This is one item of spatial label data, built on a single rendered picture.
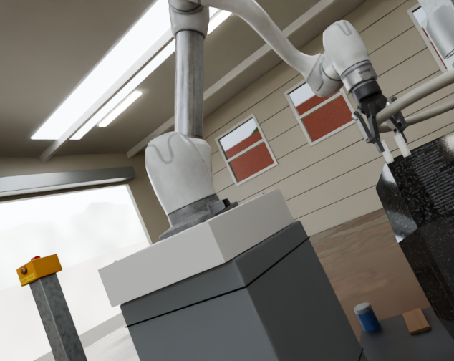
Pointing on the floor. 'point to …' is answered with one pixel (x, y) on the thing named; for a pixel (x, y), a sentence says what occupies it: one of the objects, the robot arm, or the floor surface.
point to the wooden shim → (416, 321)
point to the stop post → (53, 307)
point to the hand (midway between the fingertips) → (394, 149)
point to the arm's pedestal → (248, 310)
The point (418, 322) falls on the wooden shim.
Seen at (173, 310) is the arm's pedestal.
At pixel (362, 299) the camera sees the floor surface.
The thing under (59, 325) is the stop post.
